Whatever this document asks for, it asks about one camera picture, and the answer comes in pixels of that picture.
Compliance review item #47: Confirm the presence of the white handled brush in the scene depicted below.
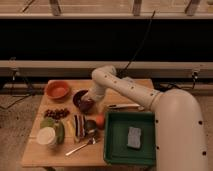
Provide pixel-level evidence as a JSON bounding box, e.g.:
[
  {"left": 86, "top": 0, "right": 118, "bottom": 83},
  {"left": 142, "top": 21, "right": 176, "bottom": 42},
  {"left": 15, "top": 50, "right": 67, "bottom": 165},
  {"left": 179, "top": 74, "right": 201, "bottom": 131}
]
[{"left": 107, "top": 103, "right": 144, "bottom": 111}]

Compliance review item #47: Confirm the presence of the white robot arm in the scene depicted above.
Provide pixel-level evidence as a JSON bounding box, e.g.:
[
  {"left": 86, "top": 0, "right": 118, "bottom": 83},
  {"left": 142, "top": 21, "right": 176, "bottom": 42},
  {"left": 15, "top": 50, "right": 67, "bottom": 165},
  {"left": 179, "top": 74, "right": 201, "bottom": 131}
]
[{"left": 83, "top": 65, "right": 209, "bottom": 171}]

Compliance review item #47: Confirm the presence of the orange bowl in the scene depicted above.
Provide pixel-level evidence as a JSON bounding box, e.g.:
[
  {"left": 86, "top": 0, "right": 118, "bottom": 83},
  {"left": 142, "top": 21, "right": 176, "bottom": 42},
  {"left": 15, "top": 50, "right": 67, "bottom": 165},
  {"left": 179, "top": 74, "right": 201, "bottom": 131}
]
[{"left": 45, "top": 80, "right": 70, "bottom": 100}]

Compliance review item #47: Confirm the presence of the black floor cable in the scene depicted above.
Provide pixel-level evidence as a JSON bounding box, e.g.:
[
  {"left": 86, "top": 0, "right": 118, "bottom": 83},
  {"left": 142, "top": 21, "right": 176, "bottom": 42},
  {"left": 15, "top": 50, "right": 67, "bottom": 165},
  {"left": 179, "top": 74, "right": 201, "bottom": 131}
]
[{"left": 154, "top": 78, "right": 198, "bottom": 93}]

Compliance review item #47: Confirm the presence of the dark purple bowl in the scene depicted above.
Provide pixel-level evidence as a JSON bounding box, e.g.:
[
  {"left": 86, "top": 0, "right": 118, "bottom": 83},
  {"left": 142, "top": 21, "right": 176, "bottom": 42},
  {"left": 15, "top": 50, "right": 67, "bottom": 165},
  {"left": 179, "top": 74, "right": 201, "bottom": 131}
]
[{"left": 73, "top": 90, "right": 94, "bottom": 114}]

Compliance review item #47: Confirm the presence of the bunch of dark grapes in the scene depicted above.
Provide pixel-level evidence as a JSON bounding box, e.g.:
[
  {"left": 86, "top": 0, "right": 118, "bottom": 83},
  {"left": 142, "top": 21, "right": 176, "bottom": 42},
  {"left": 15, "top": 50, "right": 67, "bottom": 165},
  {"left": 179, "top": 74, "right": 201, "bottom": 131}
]
[{"left": 44, "top": 108, "right": 69, "bottom": 120}]

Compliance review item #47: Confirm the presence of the wooden table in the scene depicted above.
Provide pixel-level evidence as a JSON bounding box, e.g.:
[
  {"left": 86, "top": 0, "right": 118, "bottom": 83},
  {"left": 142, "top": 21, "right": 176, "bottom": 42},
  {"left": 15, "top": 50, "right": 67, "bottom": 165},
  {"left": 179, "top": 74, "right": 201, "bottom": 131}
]
[{"left": 20, "top": 78, "right": 162, "bottom": 169}]

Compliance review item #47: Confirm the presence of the grey sponge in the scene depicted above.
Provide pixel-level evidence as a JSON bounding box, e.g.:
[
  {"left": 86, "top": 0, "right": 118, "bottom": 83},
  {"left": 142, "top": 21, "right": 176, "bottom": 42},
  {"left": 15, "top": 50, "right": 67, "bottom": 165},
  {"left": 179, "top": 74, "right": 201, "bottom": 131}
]
[{"left": 127, "top": 127, "right": 142, "bottom": 149}]

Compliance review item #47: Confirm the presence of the green pear toy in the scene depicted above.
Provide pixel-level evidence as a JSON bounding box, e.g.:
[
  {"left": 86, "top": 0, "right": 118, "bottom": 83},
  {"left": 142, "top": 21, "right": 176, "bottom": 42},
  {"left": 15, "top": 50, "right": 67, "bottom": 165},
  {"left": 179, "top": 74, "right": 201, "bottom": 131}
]
[{"left": 40, "top": 117, "right": 55, "bottom": 128}]

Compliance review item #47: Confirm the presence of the green cucumber toy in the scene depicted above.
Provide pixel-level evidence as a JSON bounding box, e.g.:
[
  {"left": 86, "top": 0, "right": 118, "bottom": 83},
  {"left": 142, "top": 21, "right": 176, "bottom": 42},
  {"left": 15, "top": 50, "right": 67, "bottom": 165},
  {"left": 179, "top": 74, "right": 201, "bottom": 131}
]
[{"left": 55, "top": 122, "right": 65, "bottom": 144}]

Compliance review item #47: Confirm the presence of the metal spoon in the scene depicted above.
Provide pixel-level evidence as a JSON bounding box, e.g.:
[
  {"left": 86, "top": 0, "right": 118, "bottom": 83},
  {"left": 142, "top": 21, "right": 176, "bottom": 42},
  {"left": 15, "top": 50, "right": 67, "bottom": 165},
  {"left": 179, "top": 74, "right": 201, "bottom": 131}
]
[{"left": 65, "top": 138, "right": 97, "bottom": 156}]

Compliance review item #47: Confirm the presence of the orange fruit toy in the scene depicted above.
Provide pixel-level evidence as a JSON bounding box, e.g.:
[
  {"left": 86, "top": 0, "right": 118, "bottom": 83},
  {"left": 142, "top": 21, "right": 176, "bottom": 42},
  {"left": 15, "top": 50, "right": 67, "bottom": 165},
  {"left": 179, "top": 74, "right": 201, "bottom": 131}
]
[{"left": 95, "top": 115, "right": 105, "bottom": 130}]

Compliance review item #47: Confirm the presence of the green plastic tray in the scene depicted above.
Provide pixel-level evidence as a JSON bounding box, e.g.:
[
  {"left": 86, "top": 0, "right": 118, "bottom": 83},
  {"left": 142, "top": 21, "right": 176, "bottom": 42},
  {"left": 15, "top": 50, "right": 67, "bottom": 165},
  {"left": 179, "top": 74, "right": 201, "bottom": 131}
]
[{"left": 104, "top": 112, "right": 156, "bottom": 166}]

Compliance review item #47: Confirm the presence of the yellow banana toy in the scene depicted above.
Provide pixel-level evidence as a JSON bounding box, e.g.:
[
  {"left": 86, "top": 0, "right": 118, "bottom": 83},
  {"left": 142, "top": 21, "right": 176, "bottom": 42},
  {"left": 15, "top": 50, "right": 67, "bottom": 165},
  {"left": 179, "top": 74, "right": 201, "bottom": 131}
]
[{"left": 66, "top": 120, "right": 75, "bottom": 137}]

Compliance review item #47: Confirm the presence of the white lidded cup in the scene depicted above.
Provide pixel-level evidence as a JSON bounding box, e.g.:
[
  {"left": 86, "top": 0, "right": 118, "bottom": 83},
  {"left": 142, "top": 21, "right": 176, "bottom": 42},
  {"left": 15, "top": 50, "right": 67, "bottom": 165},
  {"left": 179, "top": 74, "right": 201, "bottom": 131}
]
[{"left": 36, "top": 127, "right": 57, "bottom": 148}]

